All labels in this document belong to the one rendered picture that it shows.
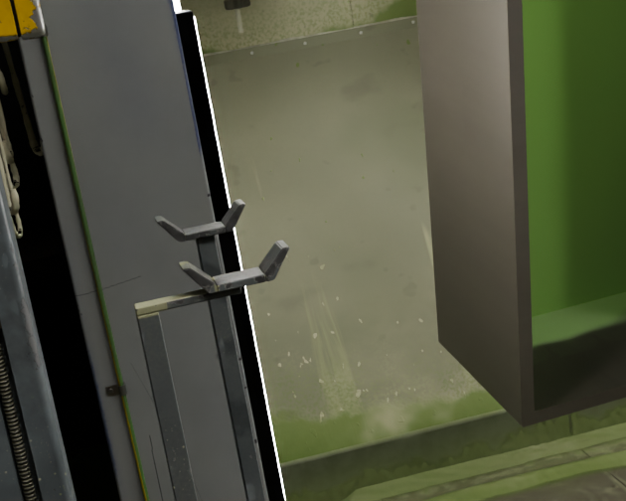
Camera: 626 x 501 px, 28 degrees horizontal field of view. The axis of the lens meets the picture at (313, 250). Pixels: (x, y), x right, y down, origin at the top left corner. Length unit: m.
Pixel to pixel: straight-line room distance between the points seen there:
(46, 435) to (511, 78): 1.15
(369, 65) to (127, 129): 1.99
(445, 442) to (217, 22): 1.25
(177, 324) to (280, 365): 1.55
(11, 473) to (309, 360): 2.08
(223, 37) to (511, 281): 1.49
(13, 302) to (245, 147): 2.31
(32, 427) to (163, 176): 0.54
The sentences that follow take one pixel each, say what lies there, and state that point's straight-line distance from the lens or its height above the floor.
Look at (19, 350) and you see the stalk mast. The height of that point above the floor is 1.06.
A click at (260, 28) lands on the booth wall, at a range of 3.38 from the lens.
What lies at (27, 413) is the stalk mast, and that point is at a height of 1.01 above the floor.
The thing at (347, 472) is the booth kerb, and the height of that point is 0.11.
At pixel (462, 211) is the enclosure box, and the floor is 0.83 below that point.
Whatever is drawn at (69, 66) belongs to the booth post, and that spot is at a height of 1.24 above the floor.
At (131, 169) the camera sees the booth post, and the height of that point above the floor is 1.11.
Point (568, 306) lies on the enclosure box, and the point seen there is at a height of 0.53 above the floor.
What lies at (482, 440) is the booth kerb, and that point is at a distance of 3.10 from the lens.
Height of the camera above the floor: 1.32
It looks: 13 degrees down
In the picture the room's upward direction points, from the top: 10 degrees counter-clockwise
